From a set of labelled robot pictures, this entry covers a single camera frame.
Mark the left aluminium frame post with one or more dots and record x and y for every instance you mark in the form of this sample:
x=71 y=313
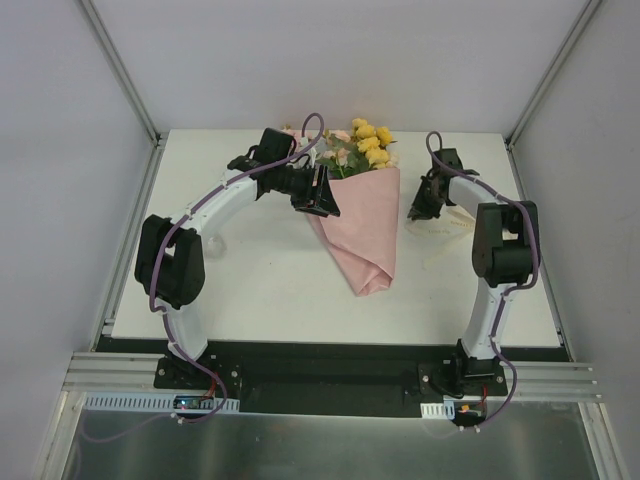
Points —
x=119 y=70

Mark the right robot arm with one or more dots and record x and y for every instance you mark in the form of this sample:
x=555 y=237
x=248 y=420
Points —
x=505 y=257

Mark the peach flower bunch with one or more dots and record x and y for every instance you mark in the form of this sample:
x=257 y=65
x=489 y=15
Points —
x=339 y=154

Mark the right aluminium frame post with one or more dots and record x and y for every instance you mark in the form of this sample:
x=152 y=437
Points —
x=576 y=31

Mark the cream ribbon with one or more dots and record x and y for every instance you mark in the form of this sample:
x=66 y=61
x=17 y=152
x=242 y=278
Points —
x=441 y=235

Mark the pink and purple wrapping paper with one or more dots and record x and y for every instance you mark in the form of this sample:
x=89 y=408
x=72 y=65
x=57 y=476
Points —
x=362 y=239

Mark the pink flower stem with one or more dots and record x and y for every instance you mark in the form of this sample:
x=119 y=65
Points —
x=301 y=141

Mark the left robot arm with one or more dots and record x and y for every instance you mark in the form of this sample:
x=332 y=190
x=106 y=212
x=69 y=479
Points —
x=170 y=262

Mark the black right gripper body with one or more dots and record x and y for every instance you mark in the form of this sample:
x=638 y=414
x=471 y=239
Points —
x=429 y=195

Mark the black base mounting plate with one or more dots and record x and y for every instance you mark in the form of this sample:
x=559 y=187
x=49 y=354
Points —
x=351 y=380

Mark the clear glass vase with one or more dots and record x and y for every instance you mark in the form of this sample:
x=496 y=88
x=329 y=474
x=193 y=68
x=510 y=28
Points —
x=214 y=248

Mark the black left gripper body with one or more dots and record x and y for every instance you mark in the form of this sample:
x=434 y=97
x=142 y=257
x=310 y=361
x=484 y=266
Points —
x=310 y=189

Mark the aluminium front rail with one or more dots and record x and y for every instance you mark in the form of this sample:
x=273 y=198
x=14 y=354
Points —
x=111 y=372

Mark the aluminium frame post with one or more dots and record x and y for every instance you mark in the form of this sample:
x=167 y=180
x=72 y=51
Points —
x=576 y=31
x=119 y=70

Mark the yellow flower bunch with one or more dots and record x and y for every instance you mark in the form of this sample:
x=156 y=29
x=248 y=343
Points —
x=371 y=146

